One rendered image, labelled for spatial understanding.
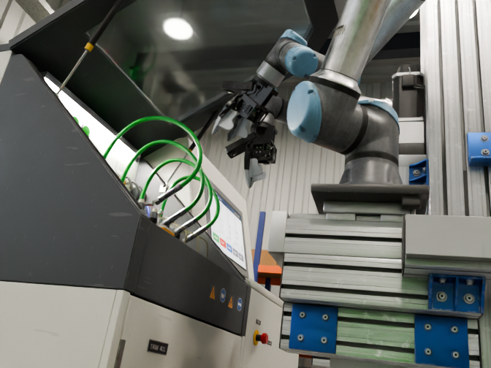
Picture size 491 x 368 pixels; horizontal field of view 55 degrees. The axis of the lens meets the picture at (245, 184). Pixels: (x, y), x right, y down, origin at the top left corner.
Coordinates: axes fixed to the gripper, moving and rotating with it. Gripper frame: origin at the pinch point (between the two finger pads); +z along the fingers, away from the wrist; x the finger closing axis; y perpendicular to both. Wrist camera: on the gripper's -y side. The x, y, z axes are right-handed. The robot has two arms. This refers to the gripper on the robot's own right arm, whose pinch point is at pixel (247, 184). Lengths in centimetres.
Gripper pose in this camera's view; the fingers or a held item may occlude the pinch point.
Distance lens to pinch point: 149.1
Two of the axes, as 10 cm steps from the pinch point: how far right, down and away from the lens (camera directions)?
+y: 9.3, -0.2, -3.6
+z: -1.3, 9.1, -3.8
